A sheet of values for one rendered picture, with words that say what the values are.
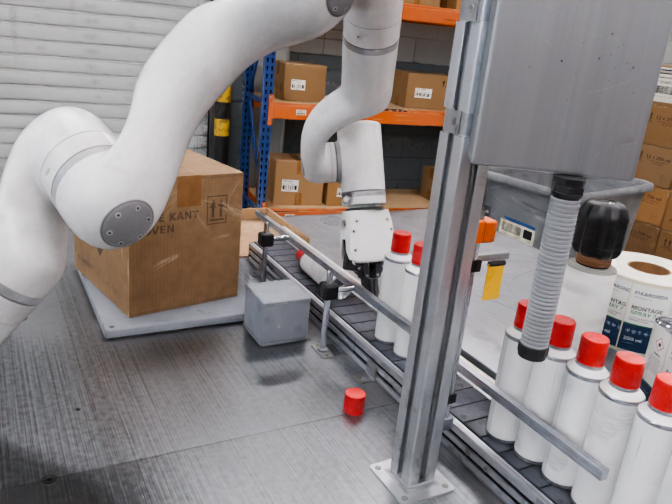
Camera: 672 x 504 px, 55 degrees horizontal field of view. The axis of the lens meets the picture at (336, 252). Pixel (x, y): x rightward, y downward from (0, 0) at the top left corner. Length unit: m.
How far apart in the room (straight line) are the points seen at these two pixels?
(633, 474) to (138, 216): 0.65
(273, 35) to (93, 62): 4.11
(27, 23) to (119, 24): 0.58
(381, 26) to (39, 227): 0.56
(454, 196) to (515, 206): 2.60
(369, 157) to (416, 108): 3.71
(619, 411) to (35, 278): 0.73
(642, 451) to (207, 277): 0.87
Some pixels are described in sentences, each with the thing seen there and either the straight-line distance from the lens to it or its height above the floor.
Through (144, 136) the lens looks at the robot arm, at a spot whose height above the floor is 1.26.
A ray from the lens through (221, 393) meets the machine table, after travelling 1.10.
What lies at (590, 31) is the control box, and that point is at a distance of 0.71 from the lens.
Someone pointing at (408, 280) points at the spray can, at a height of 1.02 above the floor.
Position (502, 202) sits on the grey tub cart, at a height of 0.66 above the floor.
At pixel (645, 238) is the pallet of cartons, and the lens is 4.75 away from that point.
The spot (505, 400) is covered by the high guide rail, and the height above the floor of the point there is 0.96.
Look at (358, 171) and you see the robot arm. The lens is 1.20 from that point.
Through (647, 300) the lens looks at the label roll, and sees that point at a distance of 1.32.
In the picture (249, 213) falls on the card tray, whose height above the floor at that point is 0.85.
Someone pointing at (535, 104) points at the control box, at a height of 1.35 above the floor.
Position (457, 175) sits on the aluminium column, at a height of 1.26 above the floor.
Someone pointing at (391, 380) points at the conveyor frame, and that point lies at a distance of 1.12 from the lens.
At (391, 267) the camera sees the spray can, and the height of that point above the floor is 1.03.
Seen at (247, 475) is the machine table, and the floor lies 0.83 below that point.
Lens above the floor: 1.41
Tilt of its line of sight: 19 degrees down
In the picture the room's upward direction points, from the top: 6 degrees clockwise
